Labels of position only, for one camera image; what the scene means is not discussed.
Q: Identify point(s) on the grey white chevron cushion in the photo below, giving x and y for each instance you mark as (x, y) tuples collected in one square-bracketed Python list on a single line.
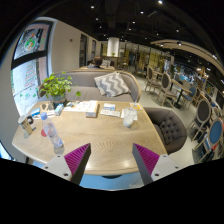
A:
[(111, 85)]

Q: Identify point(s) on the small light blue box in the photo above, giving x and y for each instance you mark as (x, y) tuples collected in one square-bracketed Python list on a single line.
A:
[(58, 109)]

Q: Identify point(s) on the grey curved sofa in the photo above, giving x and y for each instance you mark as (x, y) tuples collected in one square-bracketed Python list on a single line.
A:
[(85, 80)]

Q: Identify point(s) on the window with festive decals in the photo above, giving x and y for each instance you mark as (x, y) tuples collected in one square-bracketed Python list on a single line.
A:
[(28, 80)]

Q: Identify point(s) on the person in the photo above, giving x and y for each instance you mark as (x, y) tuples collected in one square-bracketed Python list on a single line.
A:
[(96, 62)]

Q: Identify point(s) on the brown paper sheet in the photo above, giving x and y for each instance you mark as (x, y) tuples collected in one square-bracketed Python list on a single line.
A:
[(46, 106)]

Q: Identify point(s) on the white printed leaflet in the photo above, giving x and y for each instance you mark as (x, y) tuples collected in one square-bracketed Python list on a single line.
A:
[(76, 106)]

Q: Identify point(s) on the clear blue-capped water bottle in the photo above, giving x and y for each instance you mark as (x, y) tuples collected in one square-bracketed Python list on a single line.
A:
[(51, 131)]

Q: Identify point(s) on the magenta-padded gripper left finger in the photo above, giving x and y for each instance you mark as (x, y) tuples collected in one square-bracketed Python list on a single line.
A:
[(56, 165)]

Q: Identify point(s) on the group of dining chairs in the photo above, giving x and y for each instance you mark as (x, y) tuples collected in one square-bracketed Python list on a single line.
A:
[(203, 113)]

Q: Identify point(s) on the clear plastic cup with straw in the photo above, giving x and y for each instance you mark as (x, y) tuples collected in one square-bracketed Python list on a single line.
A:
[(129, 116)]

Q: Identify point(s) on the white printed mug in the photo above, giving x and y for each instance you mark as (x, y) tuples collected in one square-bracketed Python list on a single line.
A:
[(26, 125)]

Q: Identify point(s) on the dark grey tufted armchair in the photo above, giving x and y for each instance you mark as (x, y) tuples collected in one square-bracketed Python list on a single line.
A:
[(168, 128)]

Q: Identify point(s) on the potted green plant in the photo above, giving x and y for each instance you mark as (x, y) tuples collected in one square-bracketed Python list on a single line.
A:
[(56, 86)]

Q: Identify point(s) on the white orange cardboard box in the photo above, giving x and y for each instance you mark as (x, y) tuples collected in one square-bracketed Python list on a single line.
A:
[(91, 110)]

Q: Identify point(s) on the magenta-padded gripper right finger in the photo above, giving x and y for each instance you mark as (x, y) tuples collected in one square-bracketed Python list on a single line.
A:
[(165, 165)]

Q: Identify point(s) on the blue white booklet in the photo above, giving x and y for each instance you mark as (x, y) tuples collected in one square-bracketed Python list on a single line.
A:
[(109, 110)]

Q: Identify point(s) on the group of ceiling lights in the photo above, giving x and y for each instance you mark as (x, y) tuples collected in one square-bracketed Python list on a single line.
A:
[(141, 12)]

